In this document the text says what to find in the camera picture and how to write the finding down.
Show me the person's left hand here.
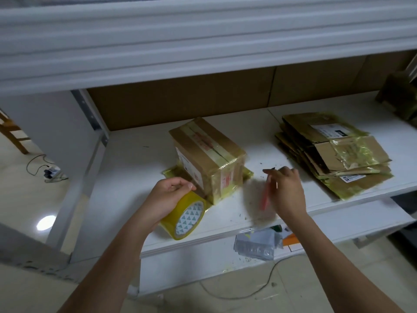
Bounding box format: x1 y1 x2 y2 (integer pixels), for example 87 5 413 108
133 176 197 233

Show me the pink utility knife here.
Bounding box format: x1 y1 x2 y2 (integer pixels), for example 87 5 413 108
260 169 276 212

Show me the labelled taped cardboard box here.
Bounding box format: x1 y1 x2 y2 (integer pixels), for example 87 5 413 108
376 71 417 122

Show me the yellow tape roll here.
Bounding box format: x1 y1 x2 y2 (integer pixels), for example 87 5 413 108
159 190 210 241

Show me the person's right forearm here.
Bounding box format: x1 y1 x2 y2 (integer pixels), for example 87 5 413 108
287 210 405 313

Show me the wooden chair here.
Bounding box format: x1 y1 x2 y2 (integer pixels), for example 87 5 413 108
0 110 31 156

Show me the stack of cardboard boxes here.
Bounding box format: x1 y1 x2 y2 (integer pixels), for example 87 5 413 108
274 111 394 201

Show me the person's left forearm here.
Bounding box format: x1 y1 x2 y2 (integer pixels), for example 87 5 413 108
59 220 159 313

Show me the person's right hand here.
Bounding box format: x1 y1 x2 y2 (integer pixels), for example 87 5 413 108
262 166 309 225

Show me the large plain cardboard box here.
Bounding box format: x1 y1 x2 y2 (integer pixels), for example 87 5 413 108
161 117 254 205

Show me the white metal shelf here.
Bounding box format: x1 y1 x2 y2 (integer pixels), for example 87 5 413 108
0 0 417 297

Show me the white power strip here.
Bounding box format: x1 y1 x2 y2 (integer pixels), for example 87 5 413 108
43 164 63 183

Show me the orange plastic object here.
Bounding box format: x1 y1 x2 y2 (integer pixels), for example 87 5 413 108
283 233 304 252

